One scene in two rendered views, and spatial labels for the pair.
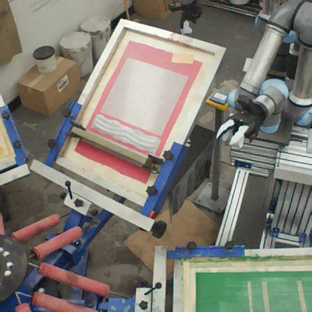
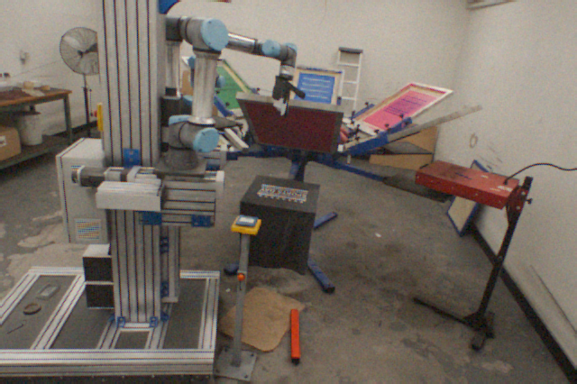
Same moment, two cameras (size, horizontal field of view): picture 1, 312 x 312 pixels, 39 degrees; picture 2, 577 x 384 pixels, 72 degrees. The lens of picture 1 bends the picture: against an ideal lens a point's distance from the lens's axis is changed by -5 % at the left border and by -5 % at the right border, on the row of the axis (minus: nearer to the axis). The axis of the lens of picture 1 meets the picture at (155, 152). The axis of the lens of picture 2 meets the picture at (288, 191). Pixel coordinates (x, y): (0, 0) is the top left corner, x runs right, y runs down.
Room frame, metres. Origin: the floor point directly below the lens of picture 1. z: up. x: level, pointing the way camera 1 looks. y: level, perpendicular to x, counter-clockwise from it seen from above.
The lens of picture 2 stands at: (3.72, -1.18, 1.88)
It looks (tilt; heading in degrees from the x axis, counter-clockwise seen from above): 22 degrees down; 149
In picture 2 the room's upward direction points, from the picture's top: 7 degrees clockwise
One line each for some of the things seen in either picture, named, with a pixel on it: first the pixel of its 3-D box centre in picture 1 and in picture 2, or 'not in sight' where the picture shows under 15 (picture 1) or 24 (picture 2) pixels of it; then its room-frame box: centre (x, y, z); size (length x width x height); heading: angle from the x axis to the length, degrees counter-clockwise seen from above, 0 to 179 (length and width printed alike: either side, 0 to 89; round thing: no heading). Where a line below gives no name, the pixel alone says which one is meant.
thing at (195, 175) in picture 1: (186, 178); not in sight; (1.60, -0.16, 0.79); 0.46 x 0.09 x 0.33; 144
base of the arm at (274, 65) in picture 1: (281, 56); (181, 154); (1.95, -0.72, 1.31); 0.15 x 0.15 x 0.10
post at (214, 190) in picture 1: (217, 153); (241, 298); (2.05, -0.41, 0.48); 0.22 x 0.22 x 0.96; 54
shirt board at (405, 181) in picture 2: not in sight; (367, 172); (1.42, 0.92, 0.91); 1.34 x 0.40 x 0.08; 24
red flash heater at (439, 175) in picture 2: not in sight; (469, 183); (2.10, 1.22, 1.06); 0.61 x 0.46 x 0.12; 24
